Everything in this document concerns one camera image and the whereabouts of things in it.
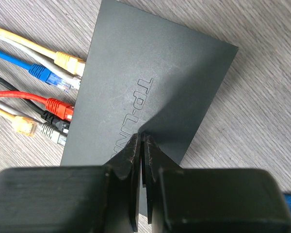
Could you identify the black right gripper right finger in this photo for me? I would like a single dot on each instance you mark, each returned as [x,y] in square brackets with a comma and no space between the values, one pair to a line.
[154,159]

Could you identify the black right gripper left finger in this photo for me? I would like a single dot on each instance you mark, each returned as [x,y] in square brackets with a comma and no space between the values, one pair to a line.
[124,191]

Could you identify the black network switch box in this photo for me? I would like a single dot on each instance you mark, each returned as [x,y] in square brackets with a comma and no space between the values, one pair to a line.
[144,74]

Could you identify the yellow ethernet cable short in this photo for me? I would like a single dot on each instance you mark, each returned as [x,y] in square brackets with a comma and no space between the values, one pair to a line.
[21,124]

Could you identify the yellow ethernet cable long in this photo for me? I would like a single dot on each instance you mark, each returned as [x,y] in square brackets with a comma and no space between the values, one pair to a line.
[70,63]

